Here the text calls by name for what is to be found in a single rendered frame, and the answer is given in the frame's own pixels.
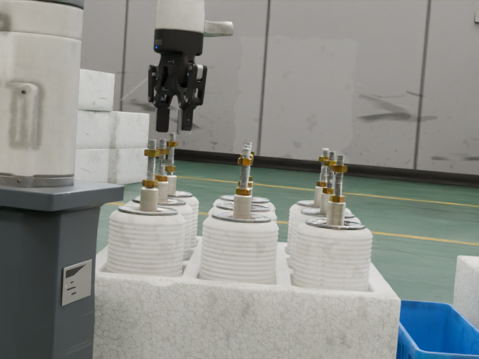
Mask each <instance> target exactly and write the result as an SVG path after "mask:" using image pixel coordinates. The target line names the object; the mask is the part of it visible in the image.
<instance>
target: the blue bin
mask: <svg viewBox="0 0 479 359"><path fill-rule="evenodd" d="M396 359H479V330H478V329H477V328H476V327H475V326H474V325H473V324H472V323H471V322H470V321H469V320H468V319H467V318H466V317H465V316H464V315H463V314H461V313H460V312H459V311H458V310H457V309H456V308H455V307H454V306H453V305H451V304H449V303H441V302H431V301H412V300H402V299H401V308H400V317H399V325H398V341H397V350H396Z"/></svg>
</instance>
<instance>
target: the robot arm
mask: <svg viewBox="0 0 479 359"><path fill-rule="evenodd" d="M83 10H84V0H0V185H6V186H13V187H70V186H73V185H74V173H75V161H76V134H77V120H78V95H79V81H80V68H81V43H82V33H83ZM233 29H234V25H233V24H232V22H230V21H206V20H205V0H158V3H157V7H156V12H155V31H154V43H153V50H154V52H156V53H159V54H160V55H161V57H160V62H159V65H158V66H157V65H149V67H148V102H149V103H153V105H154V106H155V131H156V132H168V130H169V119H170V109H168V108H169V107H170V104H171V101H172V97H173V96H174V95H176V96H177V100H178V104H179V108H181V110H179V109H178V117H177V133H178V134H179V135H190V134H191V133H192V119H193V110H194V109H195V108H196V107H197V106H199V105H202V104H203V99H204V94H205V84H206V77H207V66H204V65H197V64H196V62H195V56H201V55H202V50H203V39H204V37H218V36H233ZM156 79H157V80H156ZM154 88H155V91H156V94H155V95H154ZM196 88H197V89H198V92H197V90H196ZM196 92H197V97H195V94H196ZM165 95H166V99H165ZM184 95H186V98H184Z"/></svg>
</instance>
